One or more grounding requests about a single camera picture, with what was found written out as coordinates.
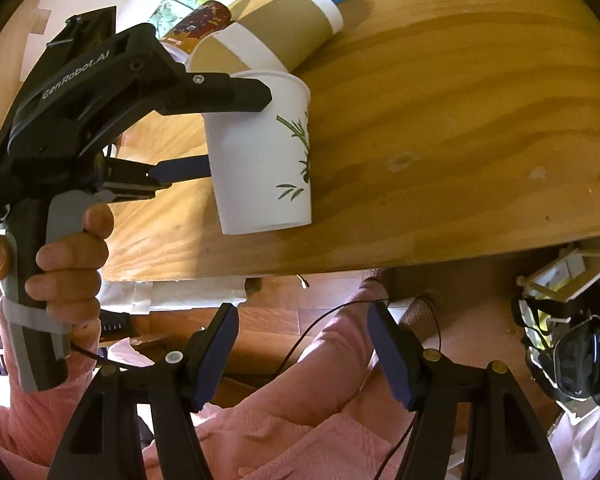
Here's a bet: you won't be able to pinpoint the white paper cup leaf print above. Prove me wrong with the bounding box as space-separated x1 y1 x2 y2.
204 70 312 235

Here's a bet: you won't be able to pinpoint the white paper cup brown patch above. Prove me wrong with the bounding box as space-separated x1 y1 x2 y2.
185 35 249 74

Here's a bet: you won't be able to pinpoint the person's left hand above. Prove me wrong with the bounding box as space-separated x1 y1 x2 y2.
24 203 114 356

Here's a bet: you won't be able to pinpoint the person's pink trouser legs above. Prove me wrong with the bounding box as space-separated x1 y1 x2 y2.
99 276 462 480

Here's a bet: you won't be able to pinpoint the black bag on rack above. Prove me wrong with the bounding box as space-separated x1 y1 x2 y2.
512 279 600 406

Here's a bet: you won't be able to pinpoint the pink sleeve left forearm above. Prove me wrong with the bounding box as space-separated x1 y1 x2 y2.
0 314 95 480

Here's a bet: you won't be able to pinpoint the dark red printed cup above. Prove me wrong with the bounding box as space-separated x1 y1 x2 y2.
160 0 233 64

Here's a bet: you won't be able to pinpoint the brown sleeve paper cup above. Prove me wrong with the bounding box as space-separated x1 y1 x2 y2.
214 0 343 73

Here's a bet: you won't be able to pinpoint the thin black cable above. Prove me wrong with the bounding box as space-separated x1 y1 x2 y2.
69 297 443 480

